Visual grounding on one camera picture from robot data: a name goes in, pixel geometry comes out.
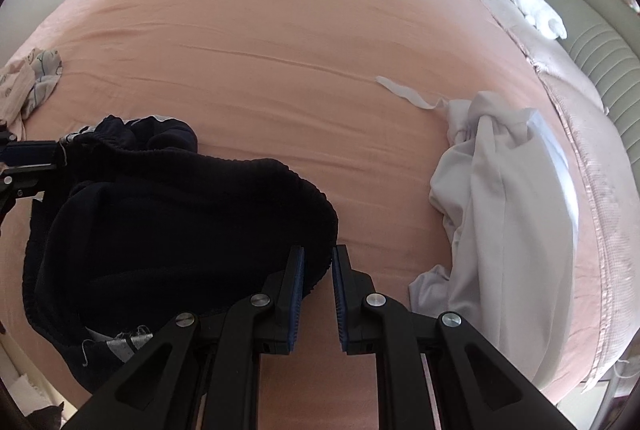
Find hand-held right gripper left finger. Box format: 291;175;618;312
65;246;307;430

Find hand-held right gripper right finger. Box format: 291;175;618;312
331;245;581;430

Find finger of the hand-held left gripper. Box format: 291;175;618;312
0;164;58;231
0;122;68;165

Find navy pants with white stripes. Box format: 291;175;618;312
22;114;340;391

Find pink printed garment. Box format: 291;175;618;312
0;57;38;135

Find light blue printed garment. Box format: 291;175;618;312
20;48;66;119

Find white garment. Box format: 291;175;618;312
409;90;581;386

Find white cloth strip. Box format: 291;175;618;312
375;76;451;111

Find bed with pink sheet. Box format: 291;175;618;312
0;0;626;411

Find pink pillow blanket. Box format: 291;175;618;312
462;0;633;381

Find white plush toy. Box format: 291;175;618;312
511;0;568;40

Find grey padded headboard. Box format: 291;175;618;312
530;0;640;161

